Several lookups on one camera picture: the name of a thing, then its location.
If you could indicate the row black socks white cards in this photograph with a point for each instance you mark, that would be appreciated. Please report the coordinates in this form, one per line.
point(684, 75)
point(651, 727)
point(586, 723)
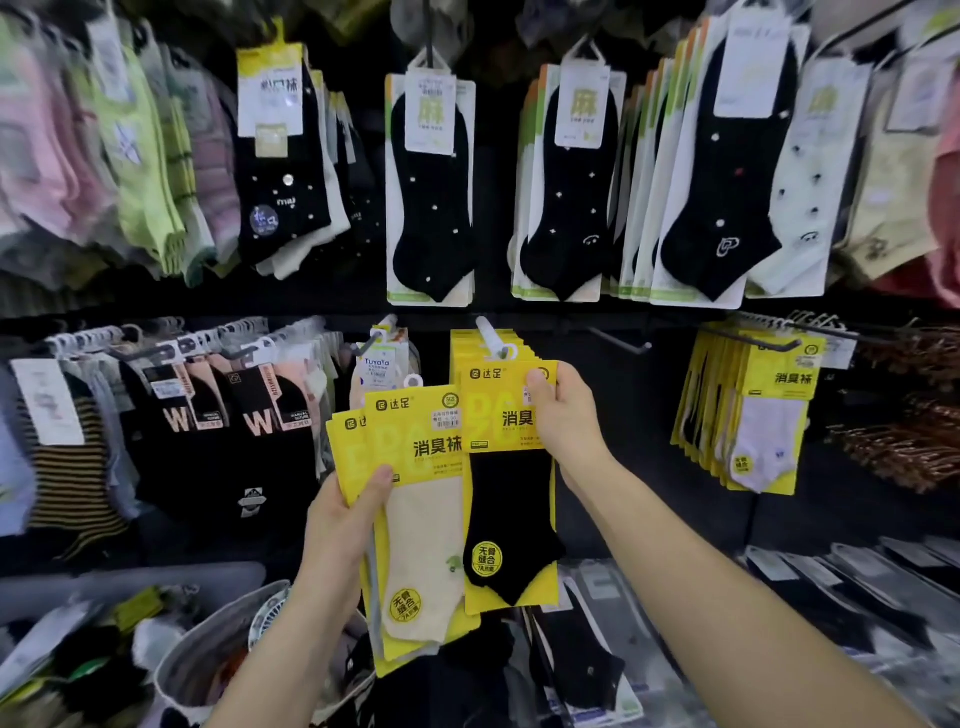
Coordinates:
point(570, 217)

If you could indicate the bunch of striped socks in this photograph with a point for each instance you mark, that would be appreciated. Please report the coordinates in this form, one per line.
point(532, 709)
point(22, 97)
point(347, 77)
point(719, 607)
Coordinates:
point(67, 480)

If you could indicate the row of clear bagged socks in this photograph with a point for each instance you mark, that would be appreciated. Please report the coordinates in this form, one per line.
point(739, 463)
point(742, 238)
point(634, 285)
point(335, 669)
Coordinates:
point(577, 660)

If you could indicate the clear price tag holder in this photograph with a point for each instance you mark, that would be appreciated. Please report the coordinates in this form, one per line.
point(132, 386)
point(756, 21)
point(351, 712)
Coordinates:
point(838, 352)

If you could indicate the yellow packet cream sock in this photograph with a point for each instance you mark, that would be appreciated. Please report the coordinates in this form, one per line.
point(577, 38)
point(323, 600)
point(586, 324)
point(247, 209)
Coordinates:
point(424, 555)

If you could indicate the heap of copper hangers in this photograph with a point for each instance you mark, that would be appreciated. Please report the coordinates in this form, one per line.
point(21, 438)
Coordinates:
point(900, 450)

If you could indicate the yellow packet black sock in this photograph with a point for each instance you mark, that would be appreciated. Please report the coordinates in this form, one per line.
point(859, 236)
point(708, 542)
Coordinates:
point(510, 525)

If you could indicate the beige sock pack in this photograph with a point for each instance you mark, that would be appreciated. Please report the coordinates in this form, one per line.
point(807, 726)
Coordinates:
point(892, 195)

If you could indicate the black dotted sock white card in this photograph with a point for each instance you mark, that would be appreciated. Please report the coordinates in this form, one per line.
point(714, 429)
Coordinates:
point(431, 217)

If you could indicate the black white zigzag tote bag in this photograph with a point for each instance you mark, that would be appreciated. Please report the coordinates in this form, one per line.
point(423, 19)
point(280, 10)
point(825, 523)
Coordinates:
point(202, 660)

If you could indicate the person's right forearm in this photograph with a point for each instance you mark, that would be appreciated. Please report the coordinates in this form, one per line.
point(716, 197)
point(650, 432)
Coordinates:
point(735, 615)

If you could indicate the person's right hand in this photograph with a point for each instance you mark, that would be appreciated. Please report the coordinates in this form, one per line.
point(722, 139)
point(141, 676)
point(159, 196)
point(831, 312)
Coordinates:
point(570, 427)

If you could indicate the white plastic bin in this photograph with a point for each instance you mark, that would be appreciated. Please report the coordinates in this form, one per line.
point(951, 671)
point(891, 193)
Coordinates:
point(150, 581)

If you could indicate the row black socks peach cuffs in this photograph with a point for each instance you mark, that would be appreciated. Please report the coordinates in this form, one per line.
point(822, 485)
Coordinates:
point(255, 420)

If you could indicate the bunch of pastel sock packs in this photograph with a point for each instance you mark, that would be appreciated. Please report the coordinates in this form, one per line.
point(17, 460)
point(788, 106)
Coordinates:
point(382, 367)

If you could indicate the row of pastel hanging socks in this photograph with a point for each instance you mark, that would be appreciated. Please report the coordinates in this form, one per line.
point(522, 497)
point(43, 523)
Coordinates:
point(142, 165)

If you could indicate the cream dotted sock pack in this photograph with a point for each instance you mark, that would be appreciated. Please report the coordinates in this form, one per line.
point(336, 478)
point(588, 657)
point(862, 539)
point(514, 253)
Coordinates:
point(810, 187)

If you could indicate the person's left forearm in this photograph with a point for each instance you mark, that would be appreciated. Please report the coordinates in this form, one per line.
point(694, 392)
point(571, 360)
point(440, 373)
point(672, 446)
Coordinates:
point(285, 667)

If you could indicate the white tipped peg hook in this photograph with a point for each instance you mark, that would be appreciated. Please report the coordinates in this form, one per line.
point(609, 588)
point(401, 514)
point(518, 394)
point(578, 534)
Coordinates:
point(487, 334)

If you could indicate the pink garments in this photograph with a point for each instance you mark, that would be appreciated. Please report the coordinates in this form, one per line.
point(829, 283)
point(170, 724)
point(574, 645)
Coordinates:
point(946, 225)

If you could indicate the white handheld fan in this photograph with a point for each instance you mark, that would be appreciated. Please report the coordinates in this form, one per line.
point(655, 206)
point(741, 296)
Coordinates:
point(264, 619)

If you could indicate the person's left hand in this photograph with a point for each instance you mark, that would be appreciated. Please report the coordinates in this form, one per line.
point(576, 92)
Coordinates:
point(341, 540)

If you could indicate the black dotted tall socks bunch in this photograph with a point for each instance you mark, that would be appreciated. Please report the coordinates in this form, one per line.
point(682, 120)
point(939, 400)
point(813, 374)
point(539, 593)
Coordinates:
point(281, 195)

